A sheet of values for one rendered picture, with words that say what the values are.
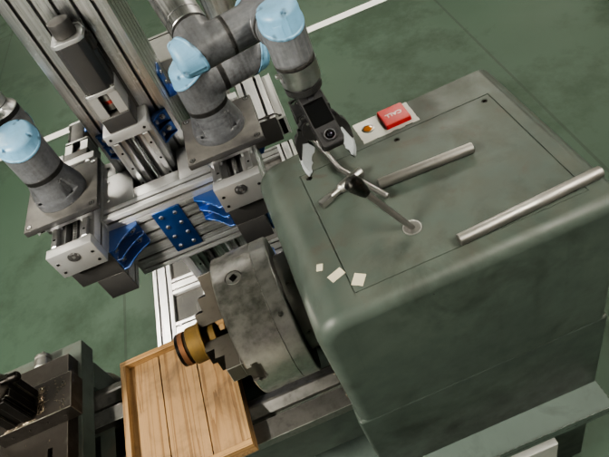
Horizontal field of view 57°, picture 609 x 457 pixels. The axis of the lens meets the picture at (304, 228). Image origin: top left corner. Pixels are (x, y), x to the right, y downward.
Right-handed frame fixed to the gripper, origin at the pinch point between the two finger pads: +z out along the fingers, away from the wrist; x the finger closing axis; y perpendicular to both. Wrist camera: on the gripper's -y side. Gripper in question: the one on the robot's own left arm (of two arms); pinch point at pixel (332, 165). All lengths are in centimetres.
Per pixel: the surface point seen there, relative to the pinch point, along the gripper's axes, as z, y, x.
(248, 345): 11.8, -24.6, 29.4
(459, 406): 55, -34, -6
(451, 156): 2.0, -9.8, -21.8
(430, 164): 2.0, -9.5, -17.4
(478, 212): 3.7, -24.0, -19.6
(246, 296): 6.5, -17.7, 26.3
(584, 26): 129, 169, -184
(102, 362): 129, 84, 126
